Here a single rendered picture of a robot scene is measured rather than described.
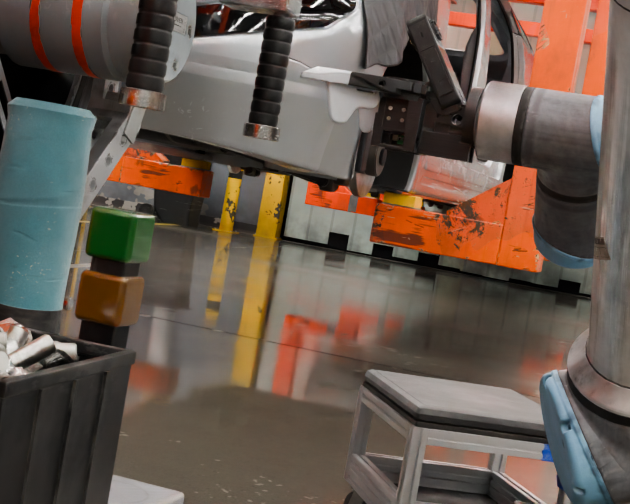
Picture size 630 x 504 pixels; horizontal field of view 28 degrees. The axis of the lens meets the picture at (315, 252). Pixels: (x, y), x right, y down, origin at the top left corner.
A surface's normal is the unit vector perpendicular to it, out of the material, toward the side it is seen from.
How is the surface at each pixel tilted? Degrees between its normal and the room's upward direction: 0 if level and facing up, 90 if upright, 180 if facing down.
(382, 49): 86
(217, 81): 99
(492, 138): 119
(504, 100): 62
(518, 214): 90
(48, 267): 91
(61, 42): 124
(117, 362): 90
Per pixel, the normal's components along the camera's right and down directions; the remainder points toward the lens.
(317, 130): 0.50, 0.32
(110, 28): -0.33, 0.32
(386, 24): 0.79, 0.01
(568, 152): -0.34, 0.54
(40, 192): 0.26, 0.09
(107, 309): -0.29, 0.00
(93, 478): 0.96, 0.18
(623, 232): -0.69, 0.49
